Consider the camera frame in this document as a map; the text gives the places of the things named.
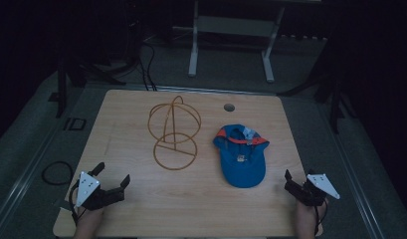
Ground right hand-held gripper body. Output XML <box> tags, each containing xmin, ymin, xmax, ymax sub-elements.
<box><xmin>284</xmin><ymin>172</ymin><xmax>341</xmax><ymax>207</ymax></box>

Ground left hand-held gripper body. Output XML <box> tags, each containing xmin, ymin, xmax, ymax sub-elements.
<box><xmin>70</xmin><ymin>170</ymin><xmax>126</xmax><ymax>211</ymax></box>

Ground blue cap with orange strap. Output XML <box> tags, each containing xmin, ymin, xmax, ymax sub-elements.
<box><xmin>212</xmin><ymin>123</ymin><xmax>271</xmax><ymax>189</ymax></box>

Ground gold wire hat stand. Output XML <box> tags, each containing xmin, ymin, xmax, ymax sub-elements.
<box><xmin>146</xmin><ymin>95</ymin><xmax>203</xmax><ymax>172</ymax></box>

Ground person's left hand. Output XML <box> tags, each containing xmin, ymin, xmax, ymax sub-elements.
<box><xmin>73</xmin><ymin>204</ymin><xmax>105</xmax><ymax>239</ymax></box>

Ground person's right hand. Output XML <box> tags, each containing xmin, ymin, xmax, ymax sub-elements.
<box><xmin>295</xmin><ymin>197</ymin><xmax>328</xmax><ymax>239</ymax></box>

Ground black tripod stand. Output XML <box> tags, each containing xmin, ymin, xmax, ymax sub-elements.
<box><xmin>53</xmin><ymin>49</ymin><xmax>127</xmax><ymax>120</ymax></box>
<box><xmin>308</xmin><ymin>63</ymin><xmax>358</xmax><ymax>135</ymax></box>

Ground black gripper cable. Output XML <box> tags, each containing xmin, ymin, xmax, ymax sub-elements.
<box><xmin>68</xmin><ymin>180</ymin><xmax>82</xmax><ymax>227</ymax></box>
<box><xmin>312</xmin><ymin>198</ymin><xmax>328</xmax><ymax>237</ymax></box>

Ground black looped floor cable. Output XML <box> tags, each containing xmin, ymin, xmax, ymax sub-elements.
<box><xmin>41</xmin><ymin>160</ymin><xmax>75</xmax><ymax>186</ymax></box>

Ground black rectangular floor bracket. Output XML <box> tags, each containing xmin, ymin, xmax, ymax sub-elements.
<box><xmin>63</xmin><ymin>117</ymin><xmax>88</xmax><ymax>131</ymax></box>

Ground black hanging cables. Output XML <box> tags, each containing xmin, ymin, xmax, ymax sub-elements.
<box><xmin>136</xmin><ymin>41</ymin><xmax>158</xmax><ymax>93</ymax></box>

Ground white metal frame stand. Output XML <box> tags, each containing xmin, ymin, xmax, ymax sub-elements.
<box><xmin>186</xmin><ymin>0</ymin><xmax>287</xmax><ymax>84</ymax></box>

